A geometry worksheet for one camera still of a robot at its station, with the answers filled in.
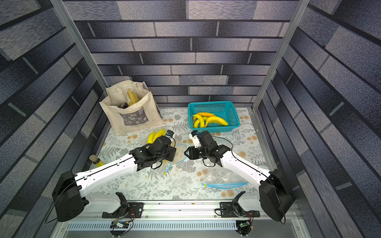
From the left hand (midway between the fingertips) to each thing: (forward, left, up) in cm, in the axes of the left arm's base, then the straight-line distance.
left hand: (176, 149), depth 80 cm
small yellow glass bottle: (-6, +44, -2) cm, 44 cm away
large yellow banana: (+31, -15, -10) cm, 36 cm away
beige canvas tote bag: (+20, +34, +3) cm, 40 cm away
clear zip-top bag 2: (-10, -26, -14) cm, 32 cm away
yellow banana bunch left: (+13, +17, -7) cm, 22 cm away
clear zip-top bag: (-3, -3, +4) cm, 6 cm away
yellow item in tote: (+33, +30, +8) cm, 46 cm away
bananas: (+30, -21, -8) cm, 38 cm away
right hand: (0, -5, -2) cm, 6 cm away
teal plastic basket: (+42, -35, -11) cm, 56 cm away
